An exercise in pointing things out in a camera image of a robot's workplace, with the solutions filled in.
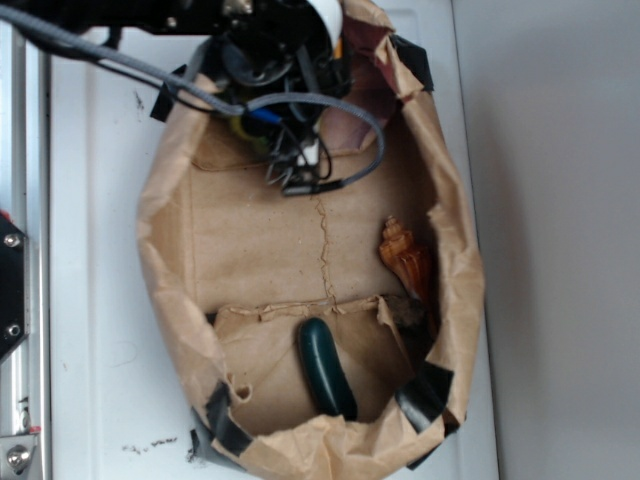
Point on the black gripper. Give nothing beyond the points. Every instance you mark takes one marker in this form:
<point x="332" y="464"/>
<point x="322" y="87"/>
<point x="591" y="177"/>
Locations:
<point x="299" y="155"/>

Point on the green plush animal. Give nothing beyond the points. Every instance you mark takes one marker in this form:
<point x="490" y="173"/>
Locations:
<point x="254" y="132"/>

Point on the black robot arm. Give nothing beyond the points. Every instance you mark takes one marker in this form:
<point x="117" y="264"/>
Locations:
<point x="91" y="31"/>

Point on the orange striped seashell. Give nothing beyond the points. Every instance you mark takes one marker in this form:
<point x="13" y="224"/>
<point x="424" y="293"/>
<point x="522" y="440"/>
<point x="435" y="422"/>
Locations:
<point x="407" y="259"/>

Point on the brown paper bag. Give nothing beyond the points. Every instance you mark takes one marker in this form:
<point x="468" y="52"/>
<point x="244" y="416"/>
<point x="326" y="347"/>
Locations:
<point x="233" y="268"/>

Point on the small brown rock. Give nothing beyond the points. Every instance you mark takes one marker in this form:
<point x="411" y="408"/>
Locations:
<point x="406" y="312"/>

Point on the dark green cucumber toy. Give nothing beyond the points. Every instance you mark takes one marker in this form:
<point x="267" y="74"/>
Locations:
<point x="323" y="371"/>

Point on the aluminium frame rail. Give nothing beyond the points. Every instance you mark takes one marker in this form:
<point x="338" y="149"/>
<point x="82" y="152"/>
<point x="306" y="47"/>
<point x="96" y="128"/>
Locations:
<point x="26" y="445"/>

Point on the black metal bracket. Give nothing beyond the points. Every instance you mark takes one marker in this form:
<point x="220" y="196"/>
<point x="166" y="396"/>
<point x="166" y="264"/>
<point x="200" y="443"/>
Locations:
<point x="15" y="326"/>

